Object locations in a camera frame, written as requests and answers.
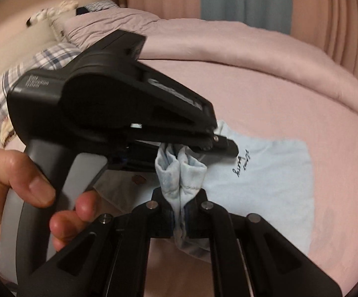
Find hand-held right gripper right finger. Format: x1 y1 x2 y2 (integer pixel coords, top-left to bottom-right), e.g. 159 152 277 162
183 189 343 297

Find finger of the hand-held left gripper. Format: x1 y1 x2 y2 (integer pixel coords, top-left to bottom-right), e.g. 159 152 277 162
129 124 239 158
109 145 159 173

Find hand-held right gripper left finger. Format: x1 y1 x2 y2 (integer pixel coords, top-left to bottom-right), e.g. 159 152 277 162
44 189 176 297

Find light blue strawberry pants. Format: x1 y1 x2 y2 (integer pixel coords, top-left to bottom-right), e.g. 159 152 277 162
93 119 316 262

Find person's left hand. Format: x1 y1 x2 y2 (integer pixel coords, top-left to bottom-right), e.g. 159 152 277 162
0 148 101 252

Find pink bed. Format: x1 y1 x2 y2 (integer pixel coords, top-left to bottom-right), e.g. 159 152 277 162
0 59 358 297

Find plaid pillow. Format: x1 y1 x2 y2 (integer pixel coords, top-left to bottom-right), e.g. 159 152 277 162
0 42 82 149

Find checkered dark pillow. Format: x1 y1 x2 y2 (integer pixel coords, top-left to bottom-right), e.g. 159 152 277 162
83 0 121 13

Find white plush toy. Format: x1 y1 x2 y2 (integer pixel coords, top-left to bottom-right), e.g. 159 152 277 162
26 8 57 27
55 0 79 14

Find cream headboard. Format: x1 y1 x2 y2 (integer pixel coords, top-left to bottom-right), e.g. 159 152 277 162
0 19 59 81

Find cartoon printed cloth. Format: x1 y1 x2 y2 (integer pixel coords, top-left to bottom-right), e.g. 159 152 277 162
0 119 17 147

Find pink duvet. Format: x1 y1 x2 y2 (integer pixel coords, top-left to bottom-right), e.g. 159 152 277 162
62 8 358 124

